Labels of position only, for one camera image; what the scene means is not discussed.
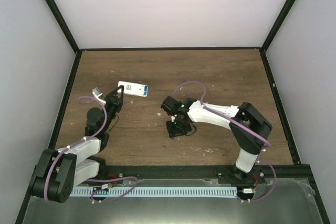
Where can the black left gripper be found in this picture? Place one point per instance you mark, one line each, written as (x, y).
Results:
(115, 102)

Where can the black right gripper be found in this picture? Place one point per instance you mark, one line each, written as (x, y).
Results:
(172, 132)

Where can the white remote control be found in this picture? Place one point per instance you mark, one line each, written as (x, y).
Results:
(135, 89)

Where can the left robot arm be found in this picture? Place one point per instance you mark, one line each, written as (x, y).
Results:
(59, 171)

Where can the grey metal front plate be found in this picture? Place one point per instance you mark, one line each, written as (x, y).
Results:
(290, 201)

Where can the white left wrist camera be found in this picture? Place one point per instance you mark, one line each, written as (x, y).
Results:
(97, 93)

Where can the light blue slotted cable duct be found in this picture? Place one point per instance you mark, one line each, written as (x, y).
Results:
(214, 192)

